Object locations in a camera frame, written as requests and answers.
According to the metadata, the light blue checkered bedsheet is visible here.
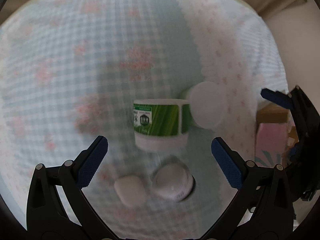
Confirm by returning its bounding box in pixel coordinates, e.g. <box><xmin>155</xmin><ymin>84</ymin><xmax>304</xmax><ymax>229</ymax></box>
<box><xmin>1</xmin><ymin>0</ymin><xmax>288</xmax><ymax>239</ymax></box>

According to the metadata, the pink patterned cardboard box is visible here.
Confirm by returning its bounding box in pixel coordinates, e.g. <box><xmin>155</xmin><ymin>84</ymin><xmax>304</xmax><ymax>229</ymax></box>
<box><xmin>254</xmin><ymin>103</ymin><xmax>298</xmax><ymax>167</ymax></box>

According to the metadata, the white round jar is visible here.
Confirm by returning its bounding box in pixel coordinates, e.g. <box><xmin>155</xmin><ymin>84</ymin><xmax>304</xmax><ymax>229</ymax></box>
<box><xmin>179</xmin><ymin>81</ymin><xmax>227</xmax><ymax>130</ymax></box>

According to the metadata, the black and white L'Oreal jar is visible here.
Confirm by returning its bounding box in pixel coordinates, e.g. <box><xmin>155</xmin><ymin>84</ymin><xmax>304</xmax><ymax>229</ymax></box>
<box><xmin>152</xmin><ymin>163</ymin><xmax>196</xmax><ymax>202</ymax></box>

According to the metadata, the green labelled white jar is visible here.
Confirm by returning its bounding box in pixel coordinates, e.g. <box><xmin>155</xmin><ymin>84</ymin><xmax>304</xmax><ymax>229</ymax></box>
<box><xmin>133</xmin><ymin>99</ymin><xmax>191</xmax><ymax>153</ymax></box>

